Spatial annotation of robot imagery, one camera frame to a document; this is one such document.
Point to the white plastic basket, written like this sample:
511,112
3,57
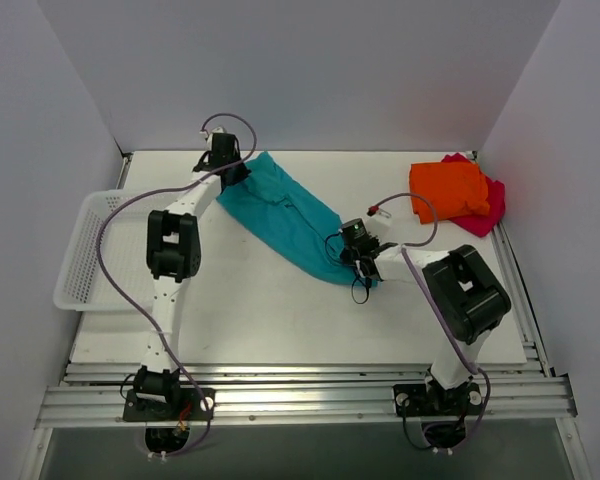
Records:
106,254

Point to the aluminium front rail frame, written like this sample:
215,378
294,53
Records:
89,395

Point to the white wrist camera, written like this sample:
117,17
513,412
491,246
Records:
208,135
380,220

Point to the orange folded t shirt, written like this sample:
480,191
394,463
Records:
425,185

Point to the teal t shirt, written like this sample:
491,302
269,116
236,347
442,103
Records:
291,221

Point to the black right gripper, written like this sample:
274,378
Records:
348,255

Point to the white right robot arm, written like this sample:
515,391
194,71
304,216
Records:
464,294

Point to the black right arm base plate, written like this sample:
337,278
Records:
429,399

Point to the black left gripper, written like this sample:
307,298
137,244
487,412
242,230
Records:
236,172

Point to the aluminium right side rail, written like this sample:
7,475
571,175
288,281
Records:
523,310

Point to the pink folded t shirt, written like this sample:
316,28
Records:
482,220

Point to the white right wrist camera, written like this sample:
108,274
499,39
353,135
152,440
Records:
380,220

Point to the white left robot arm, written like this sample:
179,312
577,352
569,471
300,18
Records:
173,256

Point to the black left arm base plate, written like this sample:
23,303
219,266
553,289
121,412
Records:
187,405

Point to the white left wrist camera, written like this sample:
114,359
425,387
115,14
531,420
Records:
208,135

